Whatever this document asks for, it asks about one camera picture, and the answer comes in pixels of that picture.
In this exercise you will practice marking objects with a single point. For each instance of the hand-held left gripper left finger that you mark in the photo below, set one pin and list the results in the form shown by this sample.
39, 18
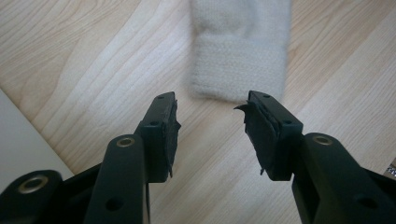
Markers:
157, 137

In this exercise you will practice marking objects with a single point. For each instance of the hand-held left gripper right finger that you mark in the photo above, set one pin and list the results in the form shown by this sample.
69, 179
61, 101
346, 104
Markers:
274, 140

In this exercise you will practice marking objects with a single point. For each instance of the beige knit glove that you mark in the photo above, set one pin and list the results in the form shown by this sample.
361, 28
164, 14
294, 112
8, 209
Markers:
239, 53

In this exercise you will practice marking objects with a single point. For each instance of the white plastic bin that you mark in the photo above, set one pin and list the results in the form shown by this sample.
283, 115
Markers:
21, 146

